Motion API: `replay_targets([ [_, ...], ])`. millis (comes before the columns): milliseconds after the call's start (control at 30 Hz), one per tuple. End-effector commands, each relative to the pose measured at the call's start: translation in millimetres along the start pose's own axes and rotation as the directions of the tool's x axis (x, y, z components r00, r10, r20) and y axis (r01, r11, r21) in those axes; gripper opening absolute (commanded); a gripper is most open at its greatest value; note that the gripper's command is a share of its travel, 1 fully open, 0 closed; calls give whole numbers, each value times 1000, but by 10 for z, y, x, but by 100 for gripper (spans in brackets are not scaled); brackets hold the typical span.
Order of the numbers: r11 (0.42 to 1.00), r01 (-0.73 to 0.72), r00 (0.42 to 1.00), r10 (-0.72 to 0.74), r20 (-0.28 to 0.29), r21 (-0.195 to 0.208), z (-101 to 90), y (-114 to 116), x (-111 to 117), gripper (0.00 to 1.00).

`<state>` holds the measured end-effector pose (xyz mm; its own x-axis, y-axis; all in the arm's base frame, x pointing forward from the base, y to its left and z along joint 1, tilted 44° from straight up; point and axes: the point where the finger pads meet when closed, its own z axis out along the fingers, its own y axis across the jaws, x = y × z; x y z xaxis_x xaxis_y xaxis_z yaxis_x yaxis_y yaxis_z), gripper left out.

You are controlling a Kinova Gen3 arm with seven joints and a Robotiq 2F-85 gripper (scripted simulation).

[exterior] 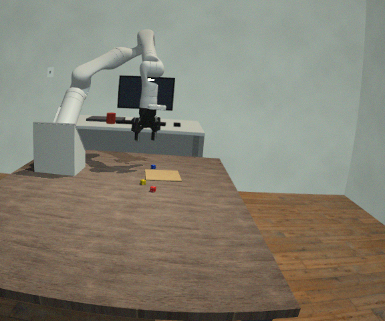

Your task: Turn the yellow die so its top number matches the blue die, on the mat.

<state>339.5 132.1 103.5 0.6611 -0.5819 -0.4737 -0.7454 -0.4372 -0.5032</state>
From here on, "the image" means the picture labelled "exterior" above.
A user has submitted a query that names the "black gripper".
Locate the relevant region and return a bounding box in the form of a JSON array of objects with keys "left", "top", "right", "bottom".
[{"left": 131, "top": 108, "right": 160, "bottom": 142}]

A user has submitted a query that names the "tan square mat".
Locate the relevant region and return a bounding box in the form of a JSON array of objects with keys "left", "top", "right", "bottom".
[{"left": 145, "top": 169, "right": 182, "bottom": 182}]

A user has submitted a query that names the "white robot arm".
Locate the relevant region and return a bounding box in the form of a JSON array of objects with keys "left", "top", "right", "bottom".
[{"left": 53, "top": 29, "right": 166, "bottom": 124}]

